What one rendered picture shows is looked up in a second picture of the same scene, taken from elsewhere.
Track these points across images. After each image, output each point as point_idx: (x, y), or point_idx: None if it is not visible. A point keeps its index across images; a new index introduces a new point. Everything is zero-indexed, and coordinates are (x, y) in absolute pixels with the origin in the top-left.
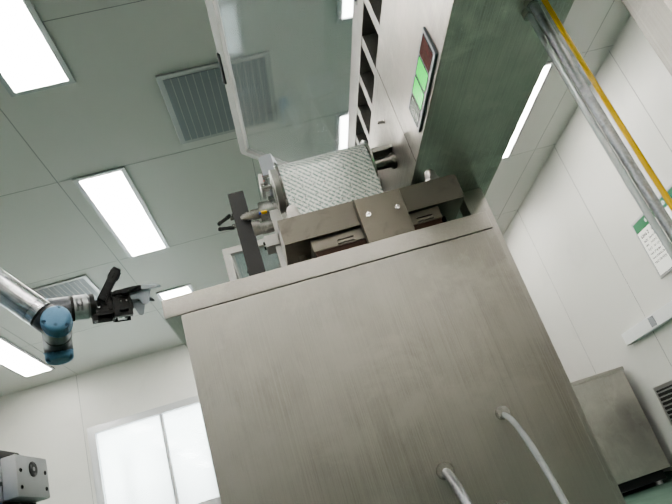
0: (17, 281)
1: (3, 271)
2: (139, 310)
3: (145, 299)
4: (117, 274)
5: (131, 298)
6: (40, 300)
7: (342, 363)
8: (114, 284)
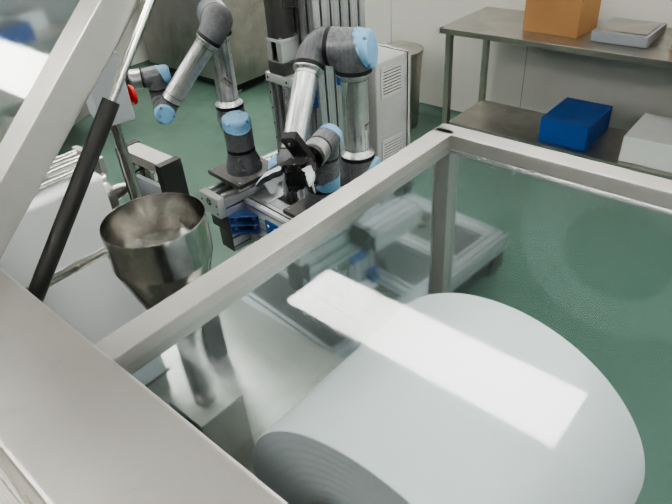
0: (287, 115)
1: (290, 101)
2: (312, 187)
3: (271, 188)
4: (283, 143)
5: (283, 176)
6: (281, 142)
7: None
8: (299, 148)
